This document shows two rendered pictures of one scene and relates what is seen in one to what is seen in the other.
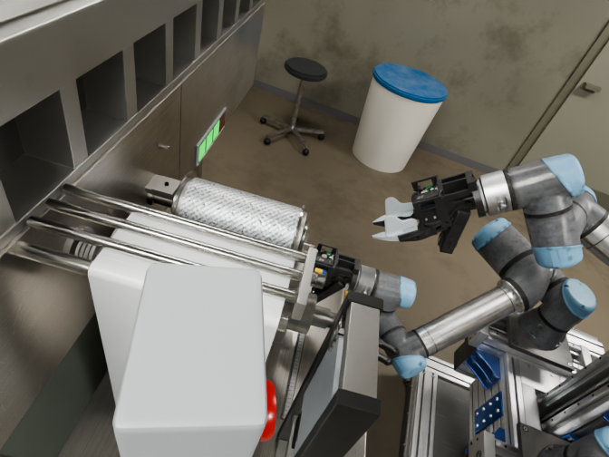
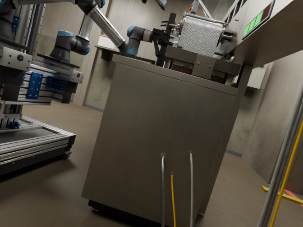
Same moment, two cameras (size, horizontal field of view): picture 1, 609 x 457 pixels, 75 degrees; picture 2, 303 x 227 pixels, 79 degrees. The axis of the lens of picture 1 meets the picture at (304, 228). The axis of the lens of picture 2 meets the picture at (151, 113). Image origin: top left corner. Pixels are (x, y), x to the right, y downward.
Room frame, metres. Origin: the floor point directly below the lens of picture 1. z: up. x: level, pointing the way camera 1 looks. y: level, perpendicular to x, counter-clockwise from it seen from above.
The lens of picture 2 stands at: (1.89, 0.11, 0.74)
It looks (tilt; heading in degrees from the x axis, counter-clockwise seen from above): 5 degrees down; 186
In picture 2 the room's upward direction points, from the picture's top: 16 degrees clockwise
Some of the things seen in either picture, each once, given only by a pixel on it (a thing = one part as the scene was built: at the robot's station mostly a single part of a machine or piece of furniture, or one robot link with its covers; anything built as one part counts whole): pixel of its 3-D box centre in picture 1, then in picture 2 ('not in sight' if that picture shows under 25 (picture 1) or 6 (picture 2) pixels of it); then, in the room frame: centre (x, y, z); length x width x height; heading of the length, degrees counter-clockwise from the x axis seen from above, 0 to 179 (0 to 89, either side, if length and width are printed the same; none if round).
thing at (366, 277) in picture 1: (362, 281); (148, 36); (0.70, -0.18, 1.11); 0.08 x 0.05 x 0.08; 2
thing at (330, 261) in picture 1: (333, 269); (160, 38); (0.70, -0.10, 1.12); 0.12 x 0.08 x 0.09; 92
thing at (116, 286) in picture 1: (159, 376); not in sight; (0.29, 0.15, 1.17); 0.34 x 0.05 x 0.54; 92
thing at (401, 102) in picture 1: (393, 121); not in sight; (3.32, -0.45, 0.37); 0.63 x 0.61 x 0.74; 84
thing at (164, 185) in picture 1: (163, 185); (228, 32); (0.62, 0.31, 1.28); 0.06 x 0.05 x 0.02; 92
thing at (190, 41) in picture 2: not in sight; (195, 48); (0.69, 0.14, 1.11); 0.23 x 0.01 x 0.18; 92
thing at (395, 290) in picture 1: (391, 289); (136, 33); (0.70, -0.26, 1.11); 0.11 x 0.08 x 0.09; 92
